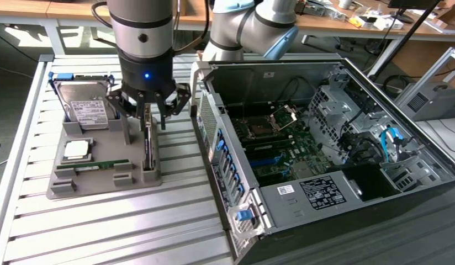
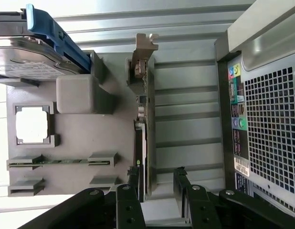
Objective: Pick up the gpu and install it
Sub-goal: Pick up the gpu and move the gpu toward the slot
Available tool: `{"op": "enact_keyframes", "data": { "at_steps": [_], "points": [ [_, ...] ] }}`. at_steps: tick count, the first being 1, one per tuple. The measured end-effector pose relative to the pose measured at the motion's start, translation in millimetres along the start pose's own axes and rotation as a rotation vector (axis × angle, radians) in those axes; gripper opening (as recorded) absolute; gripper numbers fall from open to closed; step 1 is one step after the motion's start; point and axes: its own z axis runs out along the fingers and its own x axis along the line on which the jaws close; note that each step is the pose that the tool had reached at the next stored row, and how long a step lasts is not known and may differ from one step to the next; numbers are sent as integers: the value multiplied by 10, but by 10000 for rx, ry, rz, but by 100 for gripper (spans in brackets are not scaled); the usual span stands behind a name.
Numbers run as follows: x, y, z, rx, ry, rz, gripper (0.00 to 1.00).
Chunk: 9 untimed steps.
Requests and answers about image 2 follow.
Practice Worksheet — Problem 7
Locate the hard disk drive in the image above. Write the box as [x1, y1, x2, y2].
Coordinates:
[25, 3, 91, 74]

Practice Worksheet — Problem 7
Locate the silver CPU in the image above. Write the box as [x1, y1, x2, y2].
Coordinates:
[15, 106, 48, 144]

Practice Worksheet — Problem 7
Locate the open grey PC case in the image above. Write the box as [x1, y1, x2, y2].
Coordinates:
[214, 0, 295, 215]

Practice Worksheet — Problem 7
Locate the silver hard disk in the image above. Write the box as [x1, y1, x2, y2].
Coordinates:
[0, 10, 81, 78]

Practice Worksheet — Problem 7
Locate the grey plastic parts rack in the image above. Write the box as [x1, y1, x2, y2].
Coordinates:
[0, 50, 158, 201]

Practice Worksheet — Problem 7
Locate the green RAM stick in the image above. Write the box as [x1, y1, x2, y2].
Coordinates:
[8, 159, 110, 167]

